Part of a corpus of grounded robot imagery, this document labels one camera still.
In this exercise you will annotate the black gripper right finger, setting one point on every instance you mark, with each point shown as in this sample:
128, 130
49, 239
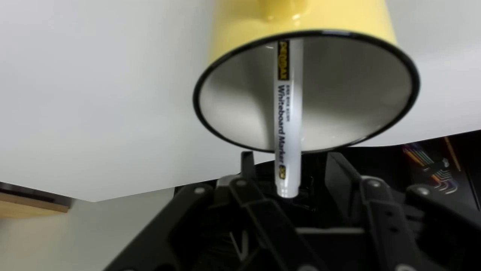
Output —
417, 230

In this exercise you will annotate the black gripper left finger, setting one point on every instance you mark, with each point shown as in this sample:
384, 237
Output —
225, 225

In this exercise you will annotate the blue whiteboard marker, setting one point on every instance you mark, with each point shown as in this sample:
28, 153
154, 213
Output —
289, 64

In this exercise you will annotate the yellow enamel mug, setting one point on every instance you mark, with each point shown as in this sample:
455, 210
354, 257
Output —
357, 82

